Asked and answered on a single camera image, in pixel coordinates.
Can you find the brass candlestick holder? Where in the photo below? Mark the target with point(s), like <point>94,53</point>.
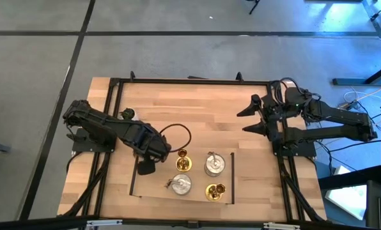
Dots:
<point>213,193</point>
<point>184,164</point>

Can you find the black desk beam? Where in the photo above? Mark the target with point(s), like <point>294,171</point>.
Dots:
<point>353,177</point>

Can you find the office chair base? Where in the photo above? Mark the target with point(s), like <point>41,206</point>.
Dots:
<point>256,2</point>

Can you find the black table-level camera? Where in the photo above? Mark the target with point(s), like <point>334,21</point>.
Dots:
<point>193,224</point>

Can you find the glossy white panel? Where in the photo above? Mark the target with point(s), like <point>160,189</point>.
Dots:
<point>347,198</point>

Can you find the silver bracket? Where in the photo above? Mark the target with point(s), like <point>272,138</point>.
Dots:
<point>104,222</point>
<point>281,226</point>

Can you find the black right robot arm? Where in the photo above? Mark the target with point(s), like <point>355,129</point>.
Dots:
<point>337,115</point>

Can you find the small plant in white pot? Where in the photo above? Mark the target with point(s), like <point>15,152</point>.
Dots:
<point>128,113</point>

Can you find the wooden riser with black legs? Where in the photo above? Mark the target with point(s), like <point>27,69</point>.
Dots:
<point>158,188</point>

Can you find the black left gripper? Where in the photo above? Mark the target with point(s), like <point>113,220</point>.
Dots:
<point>152,147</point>

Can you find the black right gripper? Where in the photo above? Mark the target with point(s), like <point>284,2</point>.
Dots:
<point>275,111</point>

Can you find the black desk foot bar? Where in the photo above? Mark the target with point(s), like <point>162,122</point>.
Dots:
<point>380,32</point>

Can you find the black mount bar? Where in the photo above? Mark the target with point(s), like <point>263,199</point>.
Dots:
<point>34,225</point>

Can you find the black aluminium table frame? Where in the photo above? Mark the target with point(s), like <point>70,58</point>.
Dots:
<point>193,81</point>

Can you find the black desk leg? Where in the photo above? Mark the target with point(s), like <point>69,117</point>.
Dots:
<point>353,82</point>

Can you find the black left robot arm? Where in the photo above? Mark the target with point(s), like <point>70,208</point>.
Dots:
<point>97,124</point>

